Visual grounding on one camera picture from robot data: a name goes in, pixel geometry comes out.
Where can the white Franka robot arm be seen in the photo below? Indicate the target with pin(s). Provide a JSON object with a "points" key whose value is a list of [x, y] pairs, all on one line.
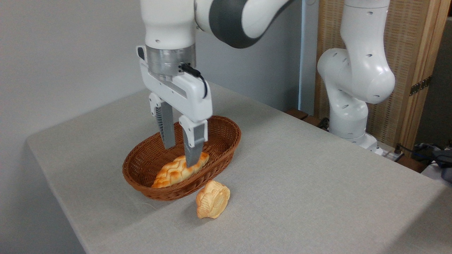
{"points": [[353, 70]]}

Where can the shell-shaped bread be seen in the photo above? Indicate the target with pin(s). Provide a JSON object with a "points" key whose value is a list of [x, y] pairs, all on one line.
{"points": [[212, 201]]}

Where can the wooden woven screen panel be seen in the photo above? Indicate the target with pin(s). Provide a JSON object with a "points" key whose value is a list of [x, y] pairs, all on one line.
{"points": [[413, 42]]}

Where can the brown wicker basket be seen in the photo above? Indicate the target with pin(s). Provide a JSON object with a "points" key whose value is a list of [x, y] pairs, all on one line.
{"points": [[219, 137]]}

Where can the white wall conduit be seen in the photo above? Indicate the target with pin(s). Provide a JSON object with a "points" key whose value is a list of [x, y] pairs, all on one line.
{"points": [[302, 53]]}

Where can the grey device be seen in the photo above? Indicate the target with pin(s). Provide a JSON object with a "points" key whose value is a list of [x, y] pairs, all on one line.
{"points": [[445, 165]]}

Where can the braided bread loaf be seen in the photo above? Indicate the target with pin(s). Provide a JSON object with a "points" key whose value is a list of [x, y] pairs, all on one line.
{"points": [[173, 173]]}

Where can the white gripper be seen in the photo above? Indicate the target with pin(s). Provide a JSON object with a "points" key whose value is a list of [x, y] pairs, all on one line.
{"points": [[187, 95]]}

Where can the metal screen hinge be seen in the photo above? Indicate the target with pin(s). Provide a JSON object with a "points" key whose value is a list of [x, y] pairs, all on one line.
{"points": [[420, 85]]}

